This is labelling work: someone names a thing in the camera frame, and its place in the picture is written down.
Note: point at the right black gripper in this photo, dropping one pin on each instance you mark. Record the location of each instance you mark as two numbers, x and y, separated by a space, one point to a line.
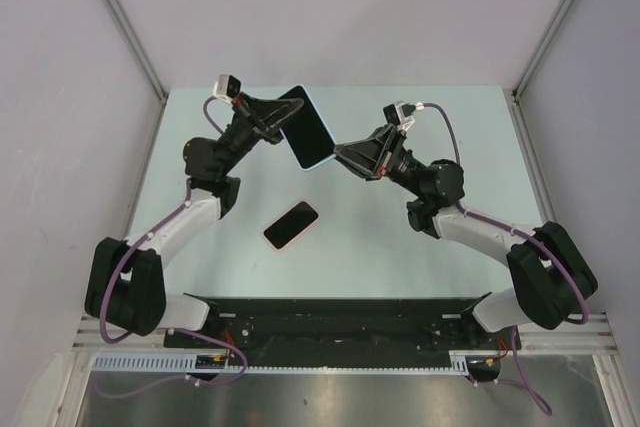
383 146

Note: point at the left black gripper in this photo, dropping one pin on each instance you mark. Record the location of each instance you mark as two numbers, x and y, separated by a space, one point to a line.
263 118

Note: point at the light blue phone case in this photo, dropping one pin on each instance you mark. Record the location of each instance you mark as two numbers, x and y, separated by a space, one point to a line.
322 119

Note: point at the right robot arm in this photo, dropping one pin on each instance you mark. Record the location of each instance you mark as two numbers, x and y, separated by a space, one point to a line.
551 280

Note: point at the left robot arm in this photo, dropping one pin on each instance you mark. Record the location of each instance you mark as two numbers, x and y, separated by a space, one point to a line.
126 291

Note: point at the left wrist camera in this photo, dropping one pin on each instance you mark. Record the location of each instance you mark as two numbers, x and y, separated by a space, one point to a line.
227 87

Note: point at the right aluminium frame post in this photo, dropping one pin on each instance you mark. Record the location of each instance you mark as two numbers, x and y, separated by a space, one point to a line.
552 29

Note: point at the aluminium frame post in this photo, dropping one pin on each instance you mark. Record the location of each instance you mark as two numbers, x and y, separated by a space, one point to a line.
552 29
132 40

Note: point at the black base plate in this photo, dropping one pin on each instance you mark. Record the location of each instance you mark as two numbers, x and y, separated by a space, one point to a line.
349 330

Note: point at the grey slotted cable duct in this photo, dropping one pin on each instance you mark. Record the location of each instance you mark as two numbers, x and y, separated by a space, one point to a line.
442 363

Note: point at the left aluminium frame post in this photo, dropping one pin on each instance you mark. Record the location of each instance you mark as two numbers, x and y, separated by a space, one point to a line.
132 40

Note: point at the aluminium cross rail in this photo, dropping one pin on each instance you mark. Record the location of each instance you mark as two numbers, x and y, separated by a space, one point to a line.
594 337

